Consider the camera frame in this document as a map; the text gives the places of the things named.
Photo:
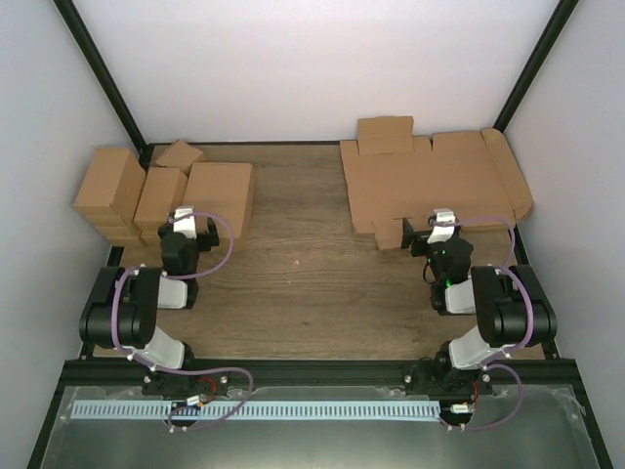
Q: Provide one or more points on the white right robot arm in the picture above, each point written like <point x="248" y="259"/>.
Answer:
<point x="511" y="308"/>

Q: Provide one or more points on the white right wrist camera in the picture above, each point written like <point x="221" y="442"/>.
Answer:
<point x="443" y="223"/>

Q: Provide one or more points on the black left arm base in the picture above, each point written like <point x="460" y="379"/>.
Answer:
<point x="176" y="386"/>

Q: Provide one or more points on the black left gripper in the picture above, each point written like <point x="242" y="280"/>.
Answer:
<point x="214" y="237"/>

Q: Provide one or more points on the black frame post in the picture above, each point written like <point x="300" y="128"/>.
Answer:
<point x="539" y="54"/>
<point x="91" y="53"/>

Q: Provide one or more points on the light blue slotted cable duct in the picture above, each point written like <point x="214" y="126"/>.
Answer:
<point x="259" y="410"/>

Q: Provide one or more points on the black right frame post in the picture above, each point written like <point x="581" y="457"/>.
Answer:
<point x="539" y="54"/>

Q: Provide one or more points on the black left frame post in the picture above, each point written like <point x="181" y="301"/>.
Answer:
<point x="91" y="53"/>

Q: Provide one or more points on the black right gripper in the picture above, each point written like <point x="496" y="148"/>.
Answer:
<point x="409" y="235"/>

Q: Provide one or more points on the tilted small cardboard box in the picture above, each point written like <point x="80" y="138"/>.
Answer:
<point x="180" y="155"/>

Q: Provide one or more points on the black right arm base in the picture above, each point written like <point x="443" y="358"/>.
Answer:
<point x="428" y="377"/>

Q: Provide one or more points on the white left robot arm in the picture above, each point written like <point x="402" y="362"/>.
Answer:
<point x="121" y="311"/>

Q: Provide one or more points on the tall folded cardboard box stack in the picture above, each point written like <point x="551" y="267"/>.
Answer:
<point x="110" y="193"/>

